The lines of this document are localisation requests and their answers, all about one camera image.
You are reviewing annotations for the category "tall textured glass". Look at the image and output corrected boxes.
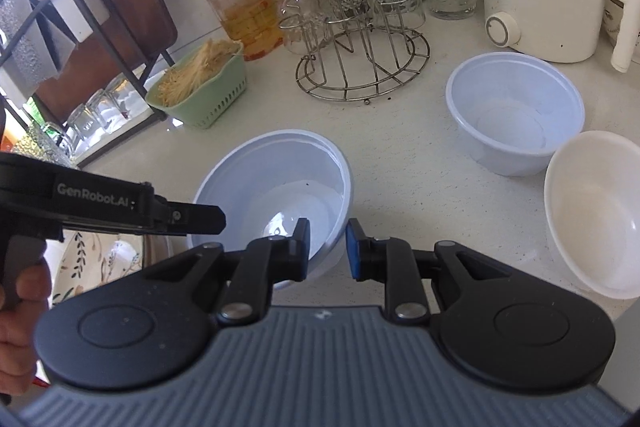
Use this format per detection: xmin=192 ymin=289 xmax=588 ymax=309
xmin=16 ymin=121 xmax=77 ymax=168

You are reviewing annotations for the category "white plastic bowl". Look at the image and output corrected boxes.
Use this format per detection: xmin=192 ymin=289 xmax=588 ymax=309
xmin=543 ymin=130 xmax=640 ymax=301

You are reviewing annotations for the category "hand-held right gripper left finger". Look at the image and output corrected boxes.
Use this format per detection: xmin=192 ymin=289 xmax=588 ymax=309
xmin=145 ymin=217 xmax=312 ymax=328

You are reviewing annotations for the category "wooden cutting board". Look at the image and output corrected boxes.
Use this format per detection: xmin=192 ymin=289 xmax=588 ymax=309
xmin=31 ymin=0 xmax=179 ymax=124

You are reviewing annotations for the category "clear inverted glass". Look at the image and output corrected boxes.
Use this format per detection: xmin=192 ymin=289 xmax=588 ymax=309
xmin=272 ymin=0 xmax=330 ymax=54

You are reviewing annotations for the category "pale blue plastic bowl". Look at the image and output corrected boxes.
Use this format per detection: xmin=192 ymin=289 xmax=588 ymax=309
xmin=445 ymin=53 xmax=587 ymax=178
xmin=192 ymin=130 xmax=356 ymax=292

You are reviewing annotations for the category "white cutting board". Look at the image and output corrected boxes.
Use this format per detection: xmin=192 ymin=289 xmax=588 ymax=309
xmin=30 ymin=0 xmax=108 ymax=45

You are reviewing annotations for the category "small inverted drinking glass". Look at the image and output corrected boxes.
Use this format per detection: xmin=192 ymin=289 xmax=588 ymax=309
xmin=106 ymin=73 xmax=152 ymax=114
xmin=86 ymin=88 xmax=124 ymax=128
xmin=64 ymin=103 xmax=99 ymax=144

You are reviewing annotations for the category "person's left hand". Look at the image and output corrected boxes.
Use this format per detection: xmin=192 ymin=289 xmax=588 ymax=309
xmin=0 ymin=264 xmax=54 ymax=396

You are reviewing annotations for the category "leaf patterned floral plate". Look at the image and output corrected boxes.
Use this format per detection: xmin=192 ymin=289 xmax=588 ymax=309
xmin=50 ymin=230 xmax=173 ymax=306

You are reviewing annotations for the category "floral bowl with brown food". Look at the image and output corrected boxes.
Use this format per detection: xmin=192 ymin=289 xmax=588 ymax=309
xmin=601 ymin=0 xmax=627 ymax=48

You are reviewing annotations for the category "green basket of noodles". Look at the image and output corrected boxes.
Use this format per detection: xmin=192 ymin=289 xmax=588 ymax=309
xmin=145 ymin=38 xmax=249 ymax=131

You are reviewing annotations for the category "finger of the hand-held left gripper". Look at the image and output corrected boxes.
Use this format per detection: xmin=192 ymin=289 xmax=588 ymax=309
xmin=153 ymin=196 xmax=228 ymax=240

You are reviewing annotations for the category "red-lidded plastic jar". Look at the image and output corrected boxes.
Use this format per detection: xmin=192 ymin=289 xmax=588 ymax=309
xmin=200 ymin=0 xmax=287 ymax=64

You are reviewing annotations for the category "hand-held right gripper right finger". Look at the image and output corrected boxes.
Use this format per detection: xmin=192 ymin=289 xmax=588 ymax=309
xmin=345 ymin=217 xmax=501 ymax=326

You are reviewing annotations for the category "silver embossed sheet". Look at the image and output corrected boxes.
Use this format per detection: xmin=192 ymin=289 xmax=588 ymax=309
xmin=0 ymin=0 xmax=56 ymax=90

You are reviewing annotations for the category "round wire glass rack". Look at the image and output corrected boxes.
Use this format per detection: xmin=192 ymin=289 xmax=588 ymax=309
xmin=277 ymin=0 xmax=432 ymax=102

